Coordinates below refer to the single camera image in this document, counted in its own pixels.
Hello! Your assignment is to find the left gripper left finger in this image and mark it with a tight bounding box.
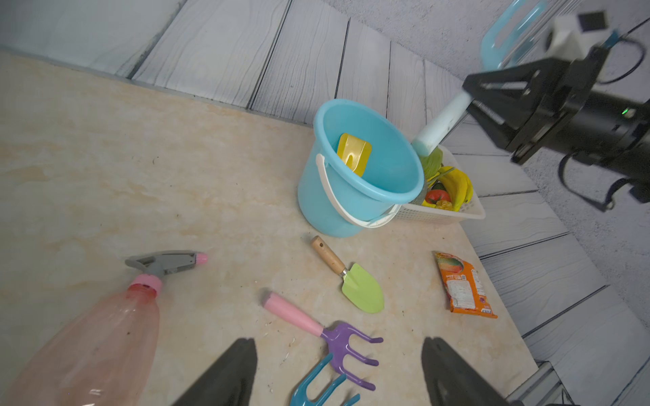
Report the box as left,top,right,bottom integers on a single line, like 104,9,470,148
173,338,258,406

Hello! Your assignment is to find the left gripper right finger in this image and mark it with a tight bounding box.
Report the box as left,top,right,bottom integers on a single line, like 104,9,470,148
421,338,523,406

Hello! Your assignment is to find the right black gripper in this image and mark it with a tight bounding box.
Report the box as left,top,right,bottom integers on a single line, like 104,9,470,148
462,47,649,165

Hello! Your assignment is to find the light blue fork white handle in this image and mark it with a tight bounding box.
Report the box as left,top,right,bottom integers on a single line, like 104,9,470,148
411,0,548,157

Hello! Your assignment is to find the blue rake yellow handle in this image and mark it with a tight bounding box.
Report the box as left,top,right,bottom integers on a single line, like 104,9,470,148
289,352,362,406

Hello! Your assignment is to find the purple rake pink handle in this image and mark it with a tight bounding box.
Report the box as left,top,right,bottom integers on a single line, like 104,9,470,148
262,292,384,391

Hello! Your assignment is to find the yellow toy shovel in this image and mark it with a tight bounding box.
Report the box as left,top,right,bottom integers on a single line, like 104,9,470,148
337,133,372,177

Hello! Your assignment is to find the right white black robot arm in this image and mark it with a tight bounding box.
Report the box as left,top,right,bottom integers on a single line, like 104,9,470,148
463,46,649,211

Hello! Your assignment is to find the orange snack packet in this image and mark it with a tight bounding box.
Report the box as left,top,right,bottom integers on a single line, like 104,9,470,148
434,252,498,319

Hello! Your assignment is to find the yellow banana bunch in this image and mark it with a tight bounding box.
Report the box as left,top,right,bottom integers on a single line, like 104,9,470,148
431,166,474,211

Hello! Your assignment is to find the green cabbage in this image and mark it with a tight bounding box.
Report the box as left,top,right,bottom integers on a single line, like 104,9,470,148
420,147,443,181

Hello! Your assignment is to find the white plastic basket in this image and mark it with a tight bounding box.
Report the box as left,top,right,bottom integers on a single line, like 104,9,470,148
395,146,486,225

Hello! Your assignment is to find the red tomato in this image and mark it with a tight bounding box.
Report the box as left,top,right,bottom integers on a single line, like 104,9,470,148
425,189,451,205

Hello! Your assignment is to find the pink spray bottle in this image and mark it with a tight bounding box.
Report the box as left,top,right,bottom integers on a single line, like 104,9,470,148
1,250,208,405

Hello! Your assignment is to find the light blue plastic bucket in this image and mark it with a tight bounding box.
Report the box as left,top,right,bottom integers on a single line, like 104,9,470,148
296,98,426,240

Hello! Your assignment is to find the green trowel wooden handle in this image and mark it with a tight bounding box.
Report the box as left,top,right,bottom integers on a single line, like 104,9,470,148
311,236,384,314

